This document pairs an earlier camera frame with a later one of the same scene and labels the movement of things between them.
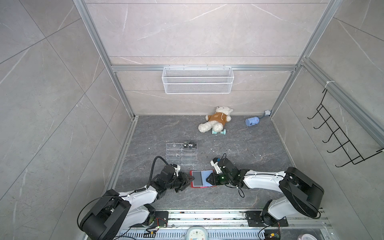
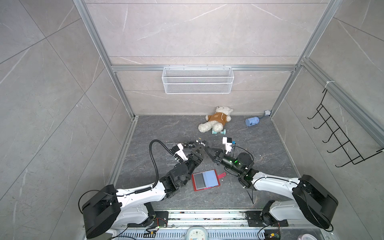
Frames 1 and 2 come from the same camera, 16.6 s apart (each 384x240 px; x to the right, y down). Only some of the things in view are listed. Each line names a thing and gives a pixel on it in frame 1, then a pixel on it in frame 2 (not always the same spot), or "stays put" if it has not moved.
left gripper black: (185, 179) to (197, 157)
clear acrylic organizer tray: (176, 154) stays put
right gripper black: (213, 179) to (216, 150)
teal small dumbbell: (223, 132) stays put
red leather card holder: (200, 180) stays put
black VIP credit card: (191, 145) stays put
